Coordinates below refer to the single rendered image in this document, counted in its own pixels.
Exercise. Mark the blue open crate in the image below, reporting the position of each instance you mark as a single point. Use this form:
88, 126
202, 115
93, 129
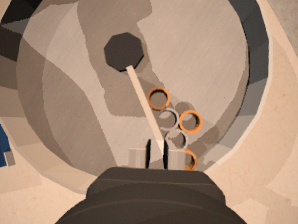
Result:
6, 155

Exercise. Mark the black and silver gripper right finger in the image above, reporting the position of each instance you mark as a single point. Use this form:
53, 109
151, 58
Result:
173, 158

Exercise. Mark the grey metal ring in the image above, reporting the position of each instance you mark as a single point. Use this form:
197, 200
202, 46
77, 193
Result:
176, 119
185, 138

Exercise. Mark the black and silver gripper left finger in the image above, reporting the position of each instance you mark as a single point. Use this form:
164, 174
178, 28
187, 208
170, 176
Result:
139, 157

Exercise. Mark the orange metal ring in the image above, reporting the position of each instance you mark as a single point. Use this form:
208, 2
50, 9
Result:
155, 90

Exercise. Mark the orange bushing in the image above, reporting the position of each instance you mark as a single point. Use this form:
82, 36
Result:
198, 121
193, 163

